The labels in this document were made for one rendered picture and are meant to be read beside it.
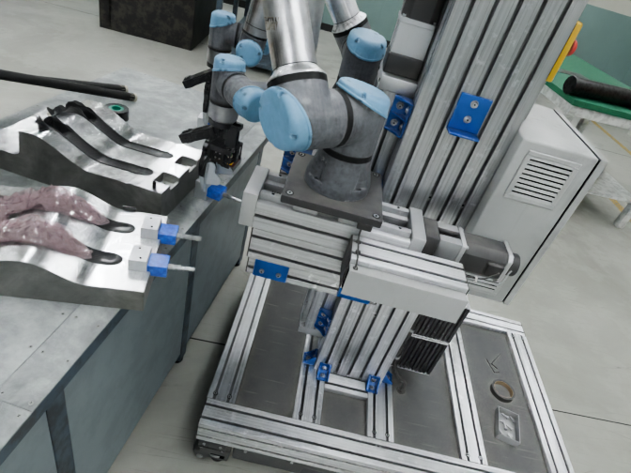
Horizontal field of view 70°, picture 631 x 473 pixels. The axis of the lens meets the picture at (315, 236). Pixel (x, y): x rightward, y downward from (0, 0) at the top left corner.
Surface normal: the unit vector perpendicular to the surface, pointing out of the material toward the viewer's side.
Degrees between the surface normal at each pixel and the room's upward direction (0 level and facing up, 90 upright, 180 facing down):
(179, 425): 0
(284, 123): 96
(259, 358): 0
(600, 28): 90
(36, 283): 90
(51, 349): 0
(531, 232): 90
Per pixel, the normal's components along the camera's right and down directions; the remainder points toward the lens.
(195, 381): 0.24, -0.78
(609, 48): -0.05, 0.58
